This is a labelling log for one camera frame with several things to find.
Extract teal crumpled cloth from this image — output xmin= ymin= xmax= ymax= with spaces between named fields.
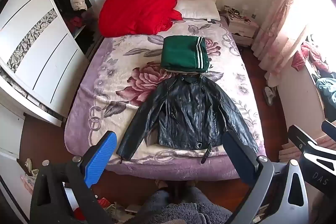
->
xmin=315 ymin=77 xmax=336 ymax=109

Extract pink crumpled cloth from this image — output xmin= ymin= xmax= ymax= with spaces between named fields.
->
xmin=291 ymin=42 xmax=329 ymax=73

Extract folded green striped jacket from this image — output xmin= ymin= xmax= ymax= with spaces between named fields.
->
xmin=161 ymin=35 xmax=212 ymax=74

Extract white pillow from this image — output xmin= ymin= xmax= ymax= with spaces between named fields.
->
xmin=174 ymin=0 xmax=221 ymax=21

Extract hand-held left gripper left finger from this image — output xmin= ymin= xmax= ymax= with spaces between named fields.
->
xmin=30 ymin=131 xmax=118 ymax=224

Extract white nightstand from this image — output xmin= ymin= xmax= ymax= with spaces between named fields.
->
xmin=226 ymin=13 xmax=259 ymax=47

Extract red quilt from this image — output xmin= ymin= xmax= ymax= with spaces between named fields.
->
xmin=98 ymin=0 xmax=183 ymax=38

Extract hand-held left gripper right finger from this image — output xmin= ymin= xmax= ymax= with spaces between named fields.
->
xmin=223 ymin=132 xmax=309 ymax=224

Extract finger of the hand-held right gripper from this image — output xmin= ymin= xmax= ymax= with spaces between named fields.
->
xmin=322 ymin=120 xmax=336 ymax=133
xmin=287 ymin=124 xmax=319 ymax=152

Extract person's grey fleece legs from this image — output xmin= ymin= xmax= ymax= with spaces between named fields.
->
xmin=141 ymin=185 xmax=235 ymax=224

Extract black leather jacket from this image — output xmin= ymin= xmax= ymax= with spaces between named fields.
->
xmin=116 ymin=74 xmax=259 ymax=165

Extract light shoes on floor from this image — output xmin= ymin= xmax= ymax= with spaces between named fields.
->
xmin=20 ymin=158 xmax=40 ymax=188

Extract white wardrobe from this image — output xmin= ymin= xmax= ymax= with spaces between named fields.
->
xmin=0 ymin=0 xmax=93 ymax=128

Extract white slippers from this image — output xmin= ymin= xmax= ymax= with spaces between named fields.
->
xmin=264 ymin=86 xmax=277 ymax=107

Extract pink floral curtain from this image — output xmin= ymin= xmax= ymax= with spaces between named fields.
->
xmin=251 ymin=0 xmax=303 ymax=88

